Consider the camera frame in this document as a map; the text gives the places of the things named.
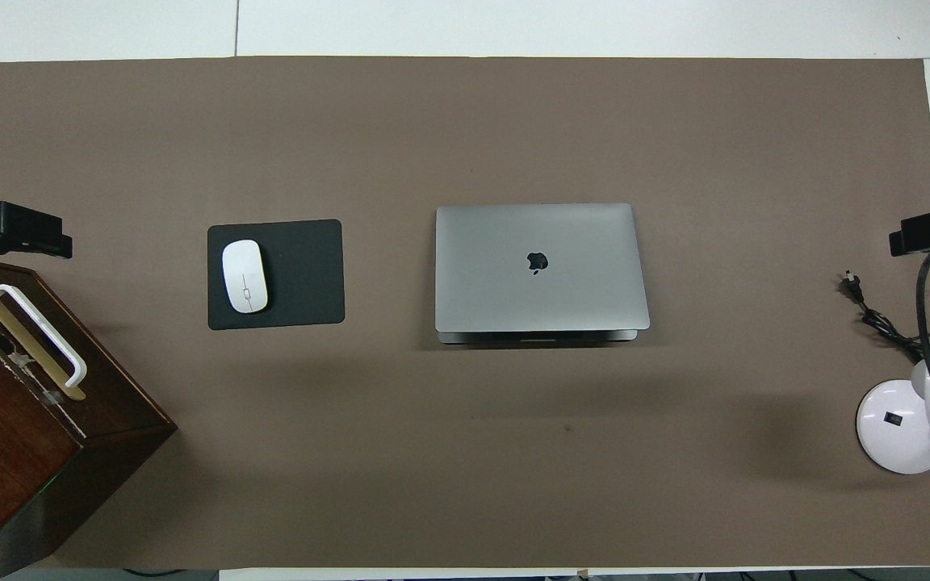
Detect brown table mat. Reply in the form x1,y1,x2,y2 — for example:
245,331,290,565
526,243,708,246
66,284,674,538
0,56,930,570

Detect white computer mouse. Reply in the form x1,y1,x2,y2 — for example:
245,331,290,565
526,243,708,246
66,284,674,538
221,239,269,315

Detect dark brown wooden box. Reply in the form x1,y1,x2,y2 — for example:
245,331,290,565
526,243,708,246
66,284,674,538
0,258,178,579

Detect black mouse pad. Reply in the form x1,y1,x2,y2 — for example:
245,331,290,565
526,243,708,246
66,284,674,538
207,219,346,331

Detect white box handle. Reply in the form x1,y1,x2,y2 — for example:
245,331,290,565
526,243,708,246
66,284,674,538
0,284,88,388

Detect black lamp power cable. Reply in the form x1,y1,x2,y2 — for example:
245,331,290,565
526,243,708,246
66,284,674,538
839,272,930,362

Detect white desk lamp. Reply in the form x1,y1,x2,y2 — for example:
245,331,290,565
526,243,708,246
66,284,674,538
856,333,930,475

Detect grey Apple laptop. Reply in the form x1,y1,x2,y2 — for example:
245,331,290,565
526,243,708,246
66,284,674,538
434,203,651,345

